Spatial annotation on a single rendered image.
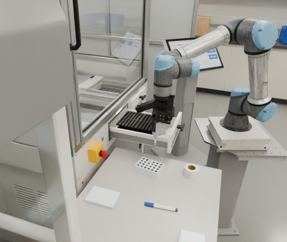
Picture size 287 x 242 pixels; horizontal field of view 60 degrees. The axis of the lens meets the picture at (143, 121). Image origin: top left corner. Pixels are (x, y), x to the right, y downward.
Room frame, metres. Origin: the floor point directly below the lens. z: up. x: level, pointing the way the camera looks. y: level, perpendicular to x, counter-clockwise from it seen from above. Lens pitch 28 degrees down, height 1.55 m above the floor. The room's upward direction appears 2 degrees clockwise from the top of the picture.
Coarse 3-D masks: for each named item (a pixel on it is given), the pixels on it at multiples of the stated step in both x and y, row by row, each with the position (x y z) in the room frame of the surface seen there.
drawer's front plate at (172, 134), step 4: (180, 112) 1.30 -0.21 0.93; (180, 116) 1.27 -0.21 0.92; (176, 120) 1.20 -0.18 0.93; (180, 120) 1.29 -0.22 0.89; (176, 124) 1.15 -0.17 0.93; (180, 124) 1.31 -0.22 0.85; (172, 128) 1.11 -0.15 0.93; (176, 128) 1.15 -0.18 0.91; (172, 132) 1.07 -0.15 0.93; (176, 132) 1.17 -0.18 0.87; (168, 136) 1.04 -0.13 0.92; (172, 136) 1.06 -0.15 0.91; (176, 136) 1.19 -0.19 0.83; (168, 140) 1.04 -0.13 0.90; (172, 140) 1.07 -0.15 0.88; (168, 144) 1.04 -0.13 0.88; (172, 144) 1.08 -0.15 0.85; (168, 148) 1.04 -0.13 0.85; (168, 152) 1.04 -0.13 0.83
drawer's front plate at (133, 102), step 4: (144, 88) 1.68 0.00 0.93; (140, 92) 1.59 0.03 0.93; (144, 92) 1.68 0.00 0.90; (136, 96) 1.52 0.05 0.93; (132, 100) 1.45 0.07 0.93; (136, 100) 1.51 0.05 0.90; (140, 100) 1.59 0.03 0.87; (144, 100) 1.69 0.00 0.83; (132, 104) 1.44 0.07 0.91; (136, 104) 1.51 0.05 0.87; (132, 108) 1.44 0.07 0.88
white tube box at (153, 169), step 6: (138, 162) 0.99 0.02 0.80; (144, 162) 1.00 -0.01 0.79; (150, 162) 0.99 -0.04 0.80; (156, 162) 0.99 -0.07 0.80; (138, 168) 0.95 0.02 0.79; (144, 168) 0.94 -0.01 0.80; (150, 168) 0.95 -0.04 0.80; (156, 168) 0.95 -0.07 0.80; (162, 168) 0.96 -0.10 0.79; (144, 174) 0.94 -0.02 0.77; (150, 174) 0.92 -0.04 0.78; (156, 174) 0.91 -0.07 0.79
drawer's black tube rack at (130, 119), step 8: (128, 112) 1.33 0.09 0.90; (136, 112) 1.33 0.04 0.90; (120, 120) 1.23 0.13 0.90; (128, 120) 1.24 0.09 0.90; (136, 120) 1.24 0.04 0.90; (144, 120) 1.24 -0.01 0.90; (120, 128) 1.19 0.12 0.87; (128, 128) 1.19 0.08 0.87; (136, 128) 1.15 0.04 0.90; (144, 128) 1.15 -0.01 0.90
